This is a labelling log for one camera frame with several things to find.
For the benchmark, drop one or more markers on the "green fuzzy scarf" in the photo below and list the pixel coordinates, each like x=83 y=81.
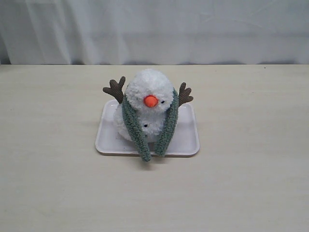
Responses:
x=139 y=137

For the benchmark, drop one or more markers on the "white backdrop curtain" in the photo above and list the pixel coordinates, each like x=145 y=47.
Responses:
x=136 y=32

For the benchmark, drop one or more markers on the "white plush snowman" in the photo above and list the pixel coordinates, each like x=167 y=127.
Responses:
x=150 y=93

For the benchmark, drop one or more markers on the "white square tray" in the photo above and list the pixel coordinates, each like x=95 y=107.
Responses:
x=185 y=142

